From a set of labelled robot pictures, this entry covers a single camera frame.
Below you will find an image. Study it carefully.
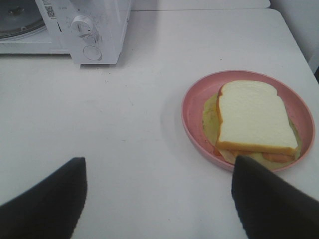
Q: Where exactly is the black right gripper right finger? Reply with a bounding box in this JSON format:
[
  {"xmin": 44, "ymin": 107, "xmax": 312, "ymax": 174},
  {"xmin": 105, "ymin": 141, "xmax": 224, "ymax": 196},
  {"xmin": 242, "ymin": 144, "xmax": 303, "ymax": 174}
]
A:
[{"xmin": 231, "ymin": 156, "xmax": 319, "ymax": 239}]

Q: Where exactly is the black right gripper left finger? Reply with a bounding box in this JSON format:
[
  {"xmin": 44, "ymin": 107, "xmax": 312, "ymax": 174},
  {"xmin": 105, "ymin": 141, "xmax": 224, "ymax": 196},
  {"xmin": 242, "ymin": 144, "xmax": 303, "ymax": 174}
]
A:
[{"xmin": 0, "ymin": 157, "xmax": 87, "ymax": 239}]

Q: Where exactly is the pink round plate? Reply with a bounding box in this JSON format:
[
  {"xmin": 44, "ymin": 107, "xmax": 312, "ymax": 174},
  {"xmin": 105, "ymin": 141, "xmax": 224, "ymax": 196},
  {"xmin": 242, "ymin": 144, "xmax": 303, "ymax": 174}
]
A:
[{"xmin": 181, "ymin": 70, "xmax": 316, "ymax": 171}]

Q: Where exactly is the white bread sandwich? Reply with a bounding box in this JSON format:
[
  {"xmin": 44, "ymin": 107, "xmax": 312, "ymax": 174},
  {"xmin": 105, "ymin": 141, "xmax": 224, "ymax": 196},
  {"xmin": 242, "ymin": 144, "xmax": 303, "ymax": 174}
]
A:
[{"xmin": 202, "ymin": 80, "xmax": 302, "ymax": 169}]

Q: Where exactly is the glass microwave turntable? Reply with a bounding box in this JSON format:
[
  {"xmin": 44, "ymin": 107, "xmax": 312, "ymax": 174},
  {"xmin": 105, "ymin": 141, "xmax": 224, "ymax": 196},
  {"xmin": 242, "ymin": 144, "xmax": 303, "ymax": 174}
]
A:
[{"xmin": 0, "ymin": 0, "xmax": 45, "ymax": 39}]

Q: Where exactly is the white microwave oven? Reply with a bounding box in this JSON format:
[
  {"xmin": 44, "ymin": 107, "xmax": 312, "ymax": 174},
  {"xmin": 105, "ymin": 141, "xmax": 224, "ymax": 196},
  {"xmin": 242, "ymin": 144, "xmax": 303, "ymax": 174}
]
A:
[{"xmin": 0, "ymin": 0, "xmax": 132, "ymax": 64}]

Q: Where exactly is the round microwave door button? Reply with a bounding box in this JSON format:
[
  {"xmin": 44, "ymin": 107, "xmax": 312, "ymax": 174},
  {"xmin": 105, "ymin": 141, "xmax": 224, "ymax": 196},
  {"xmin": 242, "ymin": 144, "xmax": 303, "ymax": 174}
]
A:
[{"xmin": 83, "ymin": 46, "xmax": 102, "ymax": 61}]

